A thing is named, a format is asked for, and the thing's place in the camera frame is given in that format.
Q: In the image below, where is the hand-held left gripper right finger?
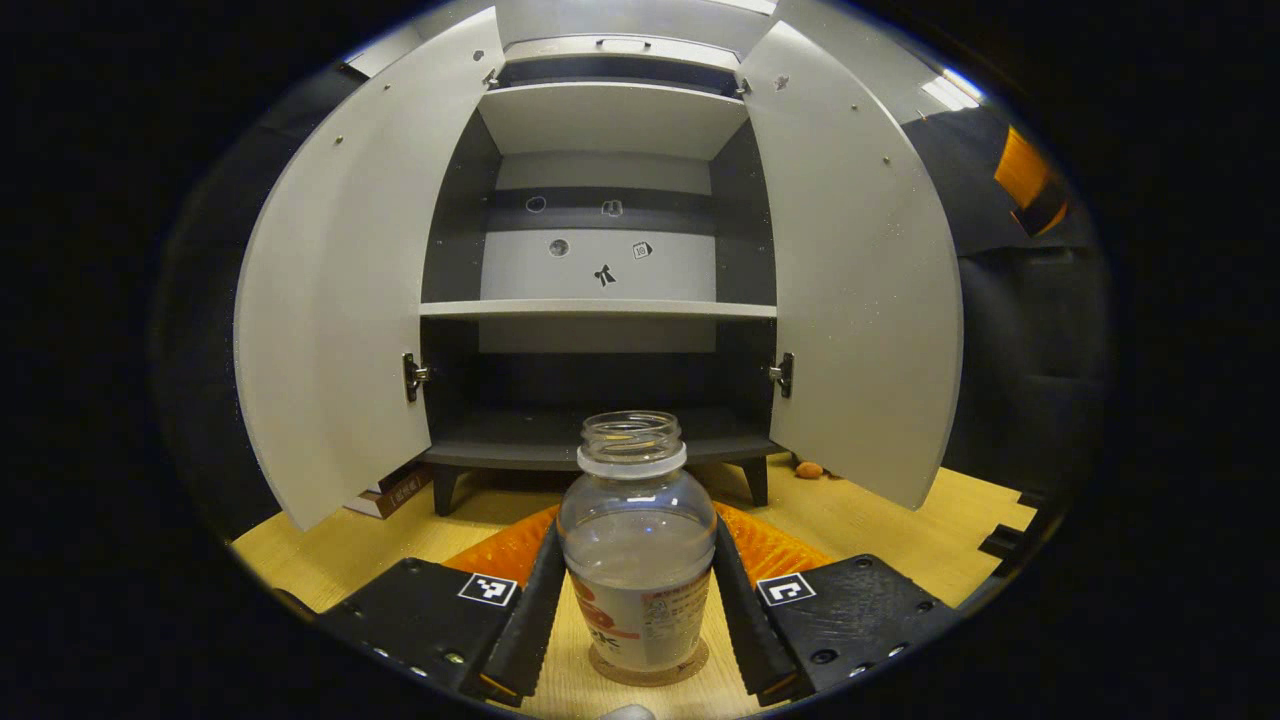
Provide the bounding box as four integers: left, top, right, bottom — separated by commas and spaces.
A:
712, 500, 963, 707

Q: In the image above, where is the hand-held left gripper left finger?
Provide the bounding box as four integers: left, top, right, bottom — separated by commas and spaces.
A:
318, 503, 569, 709

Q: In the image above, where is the round cork coaster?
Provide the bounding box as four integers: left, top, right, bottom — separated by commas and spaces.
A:
588, 638, 711, 687

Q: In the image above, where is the clear plastic bottle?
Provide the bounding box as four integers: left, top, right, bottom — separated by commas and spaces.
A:
556, 410, 719, 673

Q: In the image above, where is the grey cabinet door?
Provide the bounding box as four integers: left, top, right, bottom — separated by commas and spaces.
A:
232, 8, 506, 533
737, 20, 966, 511

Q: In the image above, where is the white cabinet shelf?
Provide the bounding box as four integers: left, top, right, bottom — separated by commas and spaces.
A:
477, 82, 751, 161
420, 299, 778, 321

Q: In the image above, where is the grey cabinet drawer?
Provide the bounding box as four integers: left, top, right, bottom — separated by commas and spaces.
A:
500, 35, 743, 71

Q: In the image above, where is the ceiling light panel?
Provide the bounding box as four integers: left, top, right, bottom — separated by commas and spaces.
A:
920, 68, 986, 111

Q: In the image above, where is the black backdrop cloth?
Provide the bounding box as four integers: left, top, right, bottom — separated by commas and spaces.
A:
150, 60, 1116, 561

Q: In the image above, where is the brown book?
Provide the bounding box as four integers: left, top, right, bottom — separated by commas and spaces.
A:
343, 462, 433, 520

